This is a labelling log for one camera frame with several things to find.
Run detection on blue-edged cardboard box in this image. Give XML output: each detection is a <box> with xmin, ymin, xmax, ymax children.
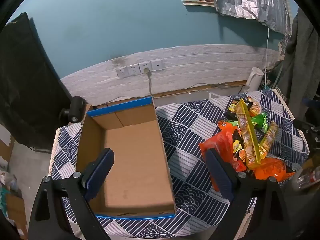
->
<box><xmin>75</xmin><ymin>97</ymin><xmax>177</xmax><ymax>220</ymax></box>

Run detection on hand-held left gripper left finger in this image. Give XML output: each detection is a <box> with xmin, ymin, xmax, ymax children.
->
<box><xmin>28</xmin><ymin>147</ymin><xmax>115</xmax><ymax>240</ymax></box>

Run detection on clear orange noodle snack packet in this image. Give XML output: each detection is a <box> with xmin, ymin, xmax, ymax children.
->
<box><xmin>246</xmin><ymin>97</ymin><xmax>262</xmax><ymax>117</ymax></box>

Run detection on wooden ledge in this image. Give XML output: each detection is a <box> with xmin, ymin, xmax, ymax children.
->
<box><xmin>183</xmin><ymin>0</ymin><xmax>216</xmax><ymax>7</ymax></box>

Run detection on navy white patterned tablecloth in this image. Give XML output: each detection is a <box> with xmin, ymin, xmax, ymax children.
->
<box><xmin>50</xmin><ymin>89</ymin><xmax>310</xmax><ymax>239</ymax></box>

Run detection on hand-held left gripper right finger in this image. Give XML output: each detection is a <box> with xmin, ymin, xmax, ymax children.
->
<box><xmin>204</xmin><ymin>148</ymin><xmax>293</xmax><ymax>240</ymax></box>

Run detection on cardboard pieces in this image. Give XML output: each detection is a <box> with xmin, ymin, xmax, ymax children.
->
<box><xmin>0</xmin><ymin>192</ymin><xmax>28</xmax><ymax>240</ymax></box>

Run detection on silver foil curtain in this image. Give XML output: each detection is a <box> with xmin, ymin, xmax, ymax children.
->
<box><xmin>215</xmin><ymin>0</ymin><xmax>293</xmax><ymax>35</ymax></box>

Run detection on long yellow snack packet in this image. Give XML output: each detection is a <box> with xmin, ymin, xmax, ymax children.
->
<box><xmin>236</xmin><ymin>99</ymin><xmax>263</xmax><ymax>169</ymax></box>
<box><xmin>257</xmin><ymin>121</ymin><xmax>279</xmax><ymax>160</ymax></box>

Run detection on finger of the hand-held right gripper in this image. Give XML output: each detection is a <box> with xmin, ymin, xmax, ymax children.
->
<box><xmin>301</xmin><ymin>97</ymin><xmax>320</xmax><ymax>107</ymax></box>
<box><xmin>293</xmin><ymin>119</ymin><xmax>320</xmax><ymax>153</ymax></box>

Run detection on clear plastic bottle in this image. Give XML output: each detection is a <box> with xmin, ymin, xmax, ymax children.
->
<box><xmin>296</xmin><ymin>166</ymin><xmax>320</xmax><ymax>189</ymax></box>

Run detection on white kettle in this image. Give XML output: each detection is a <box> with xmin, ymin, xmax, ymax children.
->
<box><xmin>244</xmin><ymin>67</ymin><xmax>264</xmax><ymax>93</ymax></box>

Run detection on torn cardboard sheet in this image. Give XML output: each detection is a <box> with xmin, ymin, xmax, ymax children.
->
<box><xmin>0</xmin><ymin>122</ymin><xmax>15</xmax><ymax>165</ymax></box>

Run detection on small red snack packet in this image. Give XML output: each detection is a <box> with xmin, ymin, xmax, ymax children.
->
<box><xmin>232</xmin><ymin>159</ymin><xmax>247</xmax><ymax>173</ymax></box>

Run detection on white wall socket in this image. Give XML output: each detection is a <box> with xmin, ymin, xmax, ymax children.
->
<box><xmin>139</xmin><ymin>61</ymin><xmax>152</xmax><ymax>74</ymax></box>
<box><xmin>127</xmin><ymin>64</ymin><xmax>140</xmax><ymax>77</ymax></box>
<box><xmin>116</xmin><ymin>66</ymin><xmax>129</xmax><ymax>78</ymax></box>
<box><xmin>151</xmin><ymin>59</ymin><xmax>165</xmax><ymax>71</ymax></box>

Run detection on thin white cable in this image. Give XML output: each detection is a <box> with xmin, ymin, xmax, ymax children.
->
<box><xmin>265</xmin><ymin>27</ymin><xmax>270</xmax><ymax>70</ymax></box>

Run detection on hanging grey clothes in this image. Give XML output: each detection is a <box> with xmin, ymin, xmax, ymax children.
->
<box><xmin>276</xmin><ymin>7</ymin><xmax>320</xmax><ymax>123</ymax></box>

